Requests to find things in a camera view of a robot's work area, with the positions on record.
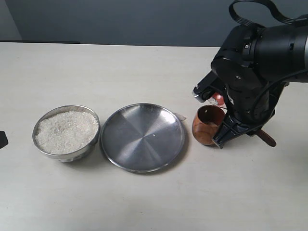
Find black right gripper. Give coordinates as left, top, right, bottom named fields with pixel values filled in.
left=211, top=54, right=285, bottom=149

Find dark red wooden spoon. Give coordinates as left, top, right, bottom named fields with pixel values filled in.
left=207, top=92, right=277, bottom=147

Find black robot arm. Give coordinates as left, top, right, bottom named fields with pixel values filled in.
left=211, top=25, right=308, bottom=147

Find steel bowl of rice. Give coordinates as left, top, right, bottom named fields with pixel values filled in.
left=32, top=105, right=101, bottom=162

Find brown wooden cup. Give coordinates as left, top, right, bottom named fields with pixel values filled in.
left=192, top=105, right=225, bottom=146

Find clear tape piece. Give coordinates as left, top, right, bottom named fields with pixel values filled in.
left=175, top=113, right=186, bottom=121

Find round steel plate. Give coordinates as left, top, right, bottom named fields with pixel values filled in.
left=100, top=103, right=186, bottom=173

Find black object at left edge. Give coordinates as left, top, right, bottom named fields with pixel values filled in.
left=0, top=131, right=8, bottom=149

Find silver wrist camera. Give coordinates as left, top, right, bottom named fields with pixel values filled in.
left=192, top=71, right=217, bottom=103

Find black flat ribbon cable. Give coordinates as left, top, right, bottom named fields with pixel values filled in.
left=228, top=0, right=308, bottom=28

